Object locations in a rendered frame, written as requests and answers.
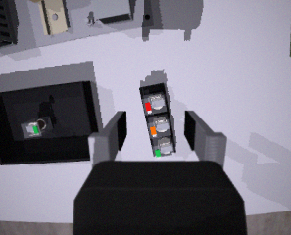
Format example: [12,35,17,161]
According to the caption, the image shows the black rectangular tray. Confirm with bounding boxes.
[0,81,99,165]

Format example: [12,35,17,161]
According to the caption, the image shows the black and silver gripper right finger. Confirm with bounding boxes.
[184,111,227,168]

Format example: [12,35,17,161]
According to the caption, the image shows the grey mounting plate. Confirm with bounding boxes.
[0,0,154,56]

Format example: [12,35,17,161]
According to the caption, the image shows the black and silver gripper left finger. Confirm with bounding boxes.
[88,111,127,169]

